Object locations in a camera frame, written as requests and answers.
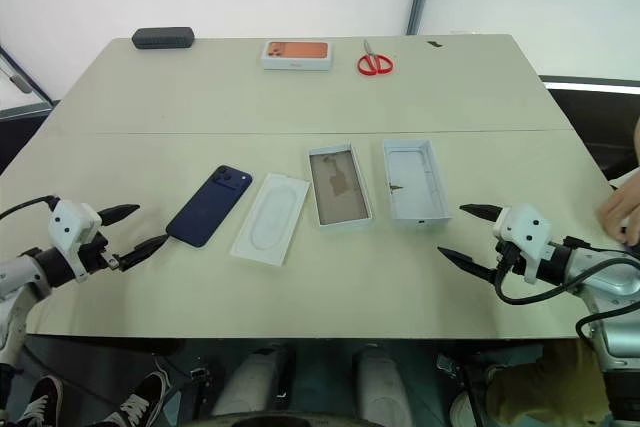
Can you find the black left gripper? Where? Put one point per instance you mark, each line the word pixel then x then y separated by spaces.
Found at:
pixel 97 253

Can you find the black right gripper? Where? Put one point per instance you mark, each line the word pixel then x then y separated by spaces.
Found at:
pixel 511 258

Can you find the dark blue smartphone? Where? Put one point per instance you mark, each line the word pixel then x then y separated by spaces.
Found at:
pixel 210 207

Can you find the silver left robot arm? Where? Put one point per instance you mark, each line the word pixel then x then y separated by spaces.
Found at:
pixel 15 272

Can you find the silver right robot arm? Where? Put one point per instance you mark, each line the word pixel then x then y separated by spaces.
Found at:
pixel 600 277

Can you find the white box half brown inside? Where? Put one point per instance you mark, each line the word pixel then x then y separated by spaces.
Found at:
pixel 337 187

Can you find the orange phone box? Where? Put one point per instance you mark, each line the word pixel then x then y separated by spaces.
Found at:
pixel 297 54

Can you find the person's bare hand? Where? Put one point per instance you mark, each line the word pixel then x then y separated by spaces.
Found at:
pixel 617 207

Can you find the white cardboard insert tray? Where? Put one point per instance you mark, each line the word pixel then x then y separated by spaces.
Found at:
pixel 272 219

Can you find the yellow trouser leg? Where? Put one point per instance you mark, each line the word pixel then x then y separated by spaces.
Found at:
pixel 545 387

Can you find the dark side desk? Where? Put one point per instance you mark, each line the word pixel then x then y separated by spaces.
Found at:
pixel 595 122

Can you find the white shoe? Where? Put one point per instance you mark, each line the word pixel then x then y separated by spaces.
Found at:
pixel 465 409

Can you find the black sneaker white laces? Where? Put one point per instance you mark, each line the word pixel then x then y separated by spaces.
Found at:
pixel 42 402
pixel 135 402

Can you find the white rounded robot leg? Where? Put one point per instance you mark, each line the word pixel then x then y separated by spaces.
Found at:
pixel 250 382
pixel 382 387

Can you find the dark grey oblong case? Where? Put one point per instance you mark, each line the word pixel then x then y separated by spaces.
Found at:
pixel 162 38

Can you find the small black object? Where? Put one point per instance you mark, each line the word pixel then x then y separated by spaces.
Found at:
pixel 435 44

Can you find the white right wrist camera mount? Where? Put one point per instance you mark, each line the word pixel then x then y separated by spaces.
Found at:
pixel 525 227

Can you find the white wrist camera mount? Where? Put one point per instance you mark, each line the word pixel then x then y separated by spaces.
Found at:
pixel 67 222
pixel 525 227

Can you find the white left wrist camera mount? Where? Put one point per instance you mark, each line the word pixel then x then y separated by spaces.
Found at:
pixel 67 222

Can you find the metal frame rack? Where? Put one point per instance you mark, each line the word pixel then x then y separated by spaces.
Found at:
pixel 20 82

